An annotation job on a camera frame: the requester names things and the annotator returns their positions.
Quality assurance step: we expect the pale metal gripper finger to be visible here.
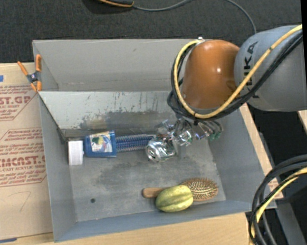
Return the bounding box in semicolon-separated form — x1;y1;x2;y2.
155;119;177;139
170;130;195;159

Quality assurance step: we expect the crushed silver can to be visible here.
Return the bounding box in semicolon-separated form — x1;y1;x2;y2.
144;136;179;164

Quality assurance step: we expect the blue ribbed tube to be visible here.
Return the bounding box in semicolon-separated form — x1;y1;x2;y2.
114;133;157;153

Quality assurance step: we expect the wooden hairbrush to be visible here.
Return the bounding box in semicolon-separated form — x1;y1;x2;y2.
141;176;220;206

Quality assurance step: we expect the grey metal bin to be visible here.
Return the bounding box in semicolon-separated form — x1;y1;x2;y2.
32;22;279;243

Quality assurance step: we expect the green and yellow melon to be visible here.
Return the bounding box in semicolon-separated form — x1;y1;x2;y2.
154;184;195;214

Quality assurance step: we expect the blue bottle with white cap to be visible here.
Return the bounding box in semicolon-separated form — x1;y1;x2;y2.
66;130;119;166

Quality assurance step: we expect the brown cardboard board, red print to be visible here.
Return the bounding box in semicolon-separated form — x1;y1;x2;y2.
0;58;55;244

